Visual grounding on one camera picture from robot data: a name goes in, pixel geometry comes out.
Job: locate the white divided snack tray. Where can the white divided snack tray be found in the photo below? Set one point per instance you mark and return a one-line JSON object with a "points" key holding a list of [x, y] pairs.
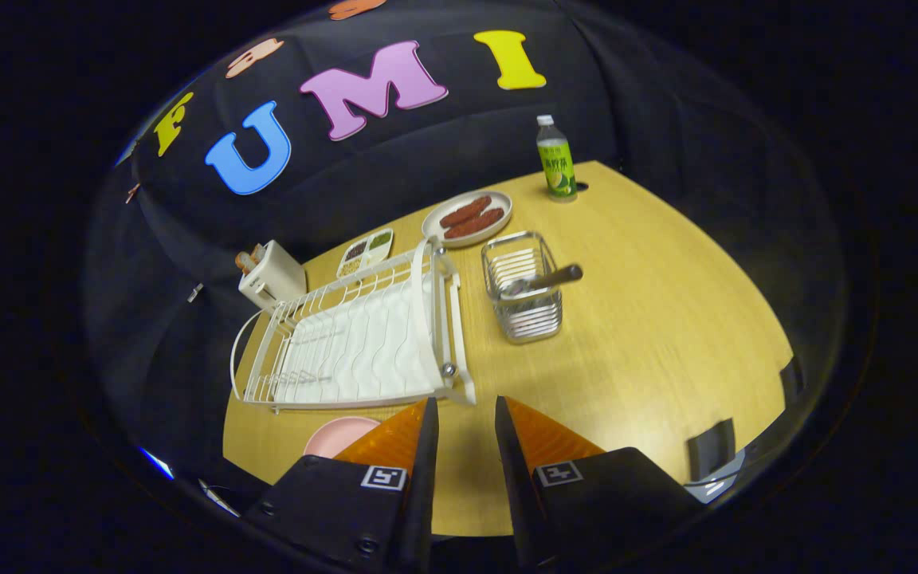
{"points": [[363, 252]]}

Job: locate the metal spoon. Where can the metal spoon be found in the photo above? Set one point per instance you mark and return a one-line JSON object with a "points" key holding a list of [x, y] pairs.
{"points": [[559, 277]]}

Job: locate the white oval plate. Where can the white oval plate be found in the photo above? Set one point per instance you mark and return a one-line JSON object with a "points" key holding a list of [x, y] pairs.
{"points": [[433, 225]]}

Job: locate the toast slice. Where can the toast slice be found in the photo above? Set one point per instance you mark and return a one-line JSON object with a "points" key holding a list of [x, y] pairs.
{"points": [[245, 261], [257, 253]]}

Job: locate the white toaster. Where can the white toaster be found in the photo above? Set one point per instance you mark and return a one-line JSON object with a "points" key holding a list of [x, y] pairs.
{"points": [[277, 279]]}

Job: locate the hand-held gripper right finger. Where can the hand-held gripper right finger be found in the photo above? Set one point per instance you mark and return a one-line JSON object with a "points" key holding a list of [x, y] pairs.
{"points": [[516, 494]]}

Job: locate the black backdrop cloth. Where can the black backdrop cloth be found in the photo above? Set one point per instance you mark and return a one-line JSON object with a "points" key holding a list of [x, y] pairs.
{"points": [[427, 143]]}

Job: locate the metal clip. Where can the metal clip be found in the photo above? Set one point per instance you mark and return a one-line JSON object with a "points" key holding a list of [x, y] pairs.
{"points": [[195, 292]]}

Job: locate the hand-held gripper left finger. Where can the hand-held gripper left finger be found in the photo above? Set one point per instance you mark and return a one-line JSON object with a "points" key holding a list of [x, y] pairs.
{"points": [[423, 494]]}

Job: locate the green tea bottle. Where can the green tea bottle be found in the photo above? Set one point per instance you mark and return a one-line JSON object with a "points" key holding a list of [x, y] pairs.
{"points": [[556, 163]]}

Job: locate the black chair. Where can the black chair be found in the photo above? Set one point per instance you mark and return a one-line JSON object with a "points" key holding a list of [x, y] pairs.
{"points": [[710, 449]]}

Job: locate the white dish rack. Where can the white dish rack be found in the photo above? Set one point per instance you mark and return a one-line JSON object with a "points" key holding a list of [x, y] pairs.
{"points": [[371, 343]]}

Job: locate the pink plate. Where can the pink plate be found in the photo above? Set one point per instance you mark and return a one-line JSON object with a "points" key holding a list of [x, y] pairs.
{"points": [[331, 438]]}

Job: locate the brown sausage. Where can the brown sausage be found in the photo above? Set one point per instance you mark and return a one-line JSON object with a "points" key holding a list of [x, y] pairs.
{"points": [[465, 211], [475, 223]]}

